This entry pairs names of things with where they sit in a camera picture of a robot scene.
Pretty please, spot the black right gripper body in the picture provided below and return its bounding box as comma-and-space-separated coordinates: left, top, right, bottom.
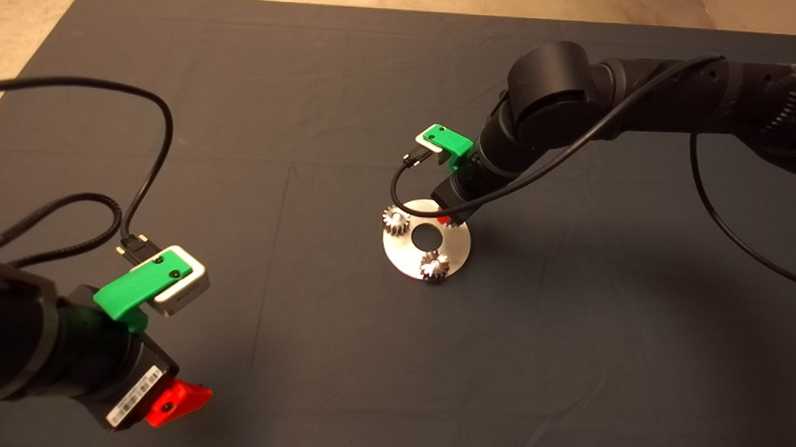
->
430, 148, 513, 228

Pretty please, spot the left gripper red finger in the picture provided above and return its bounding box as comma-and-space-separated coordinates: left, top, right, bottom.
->
145, 377, 214, 431

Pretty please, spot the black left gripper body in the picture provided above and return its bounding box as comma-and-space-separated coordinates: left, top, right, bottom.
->
50, 283, 183, 434

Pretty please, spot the round metal carrier plate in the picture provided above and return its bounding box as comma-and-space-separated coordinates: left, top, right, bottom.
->
380, 197, 474, 283

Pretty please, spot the dark grey table cloth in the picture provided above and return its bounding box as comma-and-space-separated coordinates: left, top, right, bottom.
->
0, 0, 796, 447

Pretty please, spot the right green camera mount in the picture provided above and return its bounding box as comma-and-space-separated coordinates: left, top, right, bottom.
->
421, 123, 475, 174

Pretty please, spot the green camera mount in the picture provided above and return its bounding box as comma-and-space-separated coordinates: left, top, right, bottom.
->
92, 250, 193, 338
421, 123, 475, 174

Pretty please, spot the right silver camera box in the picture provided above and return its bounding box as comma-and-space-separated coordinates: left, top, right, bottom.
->
413, 127, 453, 166

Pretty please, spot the silver camera box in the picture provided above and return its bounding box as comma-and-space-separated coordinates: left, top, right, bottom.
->
413, 127, 453, 166
146, 244, 212, 319

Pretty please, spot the right thin black cable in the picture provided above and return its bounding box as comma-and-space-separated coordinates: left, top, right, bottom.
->
387, 40, 796, 293

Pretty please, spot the thin black cable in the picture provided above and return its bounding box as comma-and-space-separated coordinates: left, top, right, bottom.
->
387, 40, 796, 293
0, 74, 177, 262

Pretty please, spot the left green camera mount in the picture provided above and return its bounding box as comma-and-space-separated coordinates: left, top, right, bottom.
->
92, 250, 193, 338

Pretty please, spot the left silver camera box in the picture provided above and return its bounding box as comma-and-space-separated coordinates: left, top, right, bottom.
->
146, 244, 212, 319

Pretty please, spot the left braided black cable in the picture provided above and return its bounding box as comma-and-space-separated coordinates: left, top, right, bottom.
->
0, 189, 123, 272

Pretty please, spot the left thin black cable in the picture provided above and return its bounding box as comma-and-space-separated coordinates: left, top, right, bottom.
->
0, 74, 177, 262

